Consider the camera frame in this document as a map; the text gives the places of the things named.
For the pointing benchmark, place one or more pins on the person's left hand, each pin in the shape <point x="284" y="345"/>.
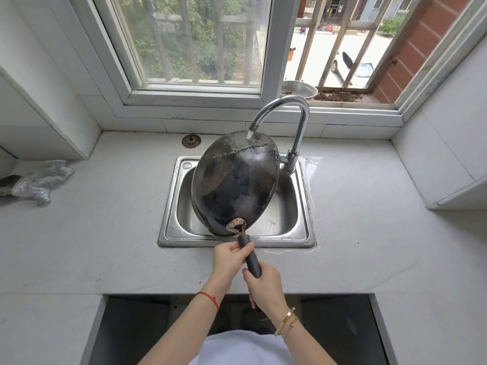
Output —
<point x="228" y="262"/>

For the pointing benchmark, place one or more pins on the person's right hand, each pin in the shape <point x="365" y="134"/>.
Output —
<point x="268" y="288"/>

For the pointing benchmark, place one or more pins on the person's left fingers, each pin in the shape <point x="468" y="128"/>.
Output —
<point x="243" y="245"/>

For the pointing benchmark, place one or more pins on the person's right thumb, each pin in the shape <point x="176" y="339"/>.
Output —
<point x="250" y="278"/>

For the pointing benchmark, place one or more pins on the person's left forearm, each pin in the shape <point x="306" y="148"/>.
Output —
<point x="182" y="330"/>

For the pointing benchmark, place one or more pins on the person's right forearm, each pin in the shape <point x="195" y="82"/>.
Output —
<point x="304" y="345"/>

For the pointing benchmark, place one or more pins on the stainless steel sink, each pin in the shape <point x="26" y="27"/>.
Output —
<point x="291" y="212"/>

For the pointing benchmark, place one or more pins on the white shirt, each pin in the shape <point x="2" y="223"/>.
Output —
<point x="243" y="349"/>

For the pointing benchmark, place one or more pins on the round metal sink strainer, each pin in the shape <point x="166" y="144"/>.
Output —
<point x="191" y="141"/>

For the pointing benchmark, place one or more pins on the chrome gooseneck faucet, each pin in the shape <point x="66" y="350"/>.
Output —
<point x="301" y="125"/>

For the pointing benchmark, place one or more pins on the metal bowl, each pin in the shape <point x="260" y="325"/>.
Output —
<point x="300" y="89"/>

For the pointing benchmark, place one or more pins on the tray of soil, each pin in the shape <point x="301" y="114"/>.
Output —
<point x="338" y="96"/>

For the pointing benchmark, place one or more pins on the orange flower pot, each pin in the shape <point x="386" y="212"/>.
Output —
<point x="291" y="55"/>

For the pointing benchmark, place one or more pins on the white car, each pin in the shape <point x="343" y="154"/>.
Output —
<point x="347" y="64"/>

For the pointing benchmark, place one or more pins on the silver scrubbing cloth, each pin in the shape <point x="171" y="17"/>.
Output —
<point x="34" y="182"/>

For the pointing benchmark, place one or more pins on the window security bars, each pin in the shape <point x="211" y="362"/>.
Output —
<point x="344" y="41"/>

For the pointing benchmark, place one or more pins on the white sliding window frame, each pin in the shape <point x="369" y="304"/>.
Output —
<point x="272" y="49"/>

